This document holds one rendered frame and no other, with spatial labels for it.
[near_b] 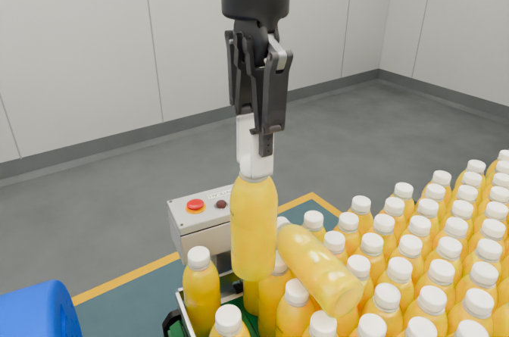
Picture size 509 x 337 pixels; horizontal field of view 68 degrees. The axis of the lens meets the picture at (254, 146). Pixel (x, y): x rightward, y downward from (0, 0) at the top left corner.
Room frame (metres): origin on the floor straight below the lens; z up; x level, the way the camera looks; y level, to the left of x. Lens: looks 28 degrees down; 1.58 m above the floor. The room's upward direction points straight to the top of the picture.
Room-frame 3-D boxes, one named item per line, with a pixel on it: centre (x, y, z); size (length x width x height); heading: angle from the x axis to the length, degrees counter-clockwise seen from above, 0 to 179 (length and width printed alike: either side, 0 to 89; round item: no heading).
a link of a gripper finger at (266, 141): (0.41, -0.02, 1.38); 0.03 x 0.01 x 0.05; 26
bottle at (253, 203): (0.44, 0.00, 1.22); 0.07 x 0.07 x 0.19
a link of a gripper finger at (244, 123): (0.46, 0.01, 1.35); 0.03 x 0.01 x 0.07; 116
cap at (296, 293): (0.44, -0.07, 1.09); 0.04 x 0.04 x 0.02
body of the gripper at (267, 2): (0.44, 0.00, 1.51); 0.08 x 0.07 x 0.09; 26
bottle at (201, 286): (0.51, 0.10, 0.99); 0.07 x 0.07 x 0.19
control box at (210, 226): (0.66, 0.08, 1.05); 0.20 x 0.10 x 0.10; 116
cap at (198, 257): (0.51, 0.10, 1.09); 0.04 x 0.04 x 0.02
